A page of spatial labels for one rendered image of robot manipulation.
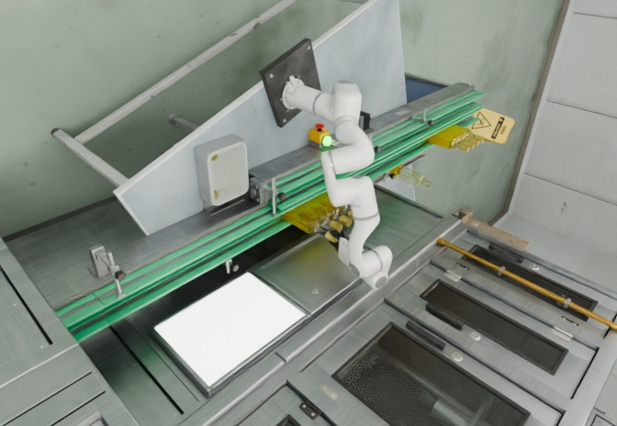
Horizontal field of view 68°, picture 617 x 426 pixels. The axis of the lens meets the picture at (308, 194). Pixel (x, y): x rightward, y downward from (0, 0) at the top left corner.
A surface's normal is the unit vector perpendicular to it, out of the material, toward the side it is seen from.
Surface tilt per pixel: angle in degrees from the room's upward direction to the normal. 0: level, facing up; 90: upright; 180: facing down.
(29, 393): 90
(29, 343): 91
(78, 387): 90
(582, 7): 90
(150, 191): 0
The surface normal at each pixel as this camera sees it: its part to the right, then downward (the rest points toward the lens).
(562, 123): -0.70, 0.36
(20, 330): 0.01, -0.85
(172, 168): 0.72, 0.37
